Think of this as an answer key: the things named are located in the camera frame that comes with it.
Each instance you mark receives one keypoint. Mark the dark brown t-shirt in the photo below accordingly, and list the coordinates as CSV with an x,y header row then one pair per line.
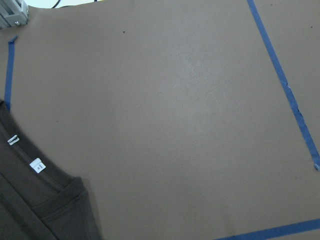
x,y
38,200

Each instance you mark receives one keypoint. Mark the aluminium frame post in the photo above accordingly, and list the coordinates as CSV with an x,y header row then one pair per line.
x,y
13,13

